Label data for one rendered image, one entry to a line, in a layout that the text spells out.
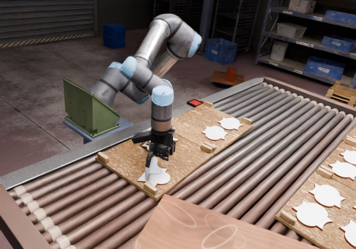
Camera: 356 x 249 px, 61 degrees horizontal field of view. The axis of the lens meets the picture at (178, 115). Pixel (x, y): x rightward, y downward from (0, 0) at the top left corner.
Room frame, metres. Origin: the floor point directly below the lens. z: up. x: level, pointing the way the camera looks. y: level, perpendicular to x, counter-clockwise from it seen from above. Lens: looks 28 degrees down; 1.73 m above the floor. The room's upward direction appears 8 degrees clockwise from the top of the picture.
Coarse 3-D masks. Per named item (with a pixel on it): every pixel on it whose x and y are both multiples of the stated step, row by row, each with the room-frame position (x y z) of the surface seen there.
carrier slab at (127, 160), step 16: (128, 144) 1.16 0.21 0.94; (176, 144) 1.21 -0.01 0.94; (192, 144) 1.23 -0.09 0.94; (96, 160) 1.03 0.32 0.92; (112, 160) 1.03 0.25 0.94; (128, 160) 1.04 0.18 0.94; (144, 160) 1.06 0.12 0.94; (160, 160) 1.07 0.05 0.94; (176, 160) 1.09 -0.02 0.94; (192, 160) 1.10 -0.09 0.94; (208, 160) 1.14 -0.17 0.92; (128, 176) 0.94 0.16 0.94; (176, 176) 0.98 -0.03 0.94; (144, 192) 0.87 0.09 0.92; (160, 192) 0.87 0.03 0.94
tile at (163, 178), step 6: (162, 168) 1.00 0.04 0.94; (144, 174) 0.95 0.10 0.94; (150, 174) 0.96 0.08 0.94; (156, 174) 0.96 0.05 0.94; (162, 174) 0.97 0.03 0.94; (138, 180) 0.91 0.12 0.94; (144, 180) 0.92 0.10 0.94; (150, 180) 0.92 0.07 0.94; (156, 180) 0.93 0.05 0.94; (162, 180) 0.93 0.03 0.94; (168, 180) 0.94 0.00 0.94
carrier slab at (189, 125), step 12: (204, 108) 1.65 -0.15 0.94; (180, 120) 1.45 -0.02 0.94; (192, 120) 1.47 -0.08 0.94; (204, 120) 1.49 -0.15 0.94; (216, 120) 1.51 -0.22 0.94; (240, 120) 1.55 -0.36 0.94; (180, 132) 1.33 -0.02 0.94; (192, 132) 1.34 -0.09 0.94; (228, 132) 1.39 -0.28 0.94; (240, 132) 1.41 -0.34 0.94; (216, 144) 1.26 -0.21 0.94; (228, 144) 1.28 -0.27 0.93
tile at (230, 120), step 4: (224, 120) 1.51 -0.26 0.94; (228, 120) 1.51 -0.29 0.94; (232, 120) 1.52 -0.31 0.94; (236, 120) 1.53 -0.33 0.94; (224, 124) 1.46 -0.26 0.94; (228, 124) 1.46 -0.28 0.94; (232, 124) 1.47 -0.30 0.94; (236, 124) 1.48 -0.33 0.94; (240, 124) 1.48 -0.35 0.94; (224, 128) 1.42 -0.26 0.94; (228, 128) 1.42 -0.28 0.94; (232, 128) 1.43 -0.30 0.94; (236, 128) 1.43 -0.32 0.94
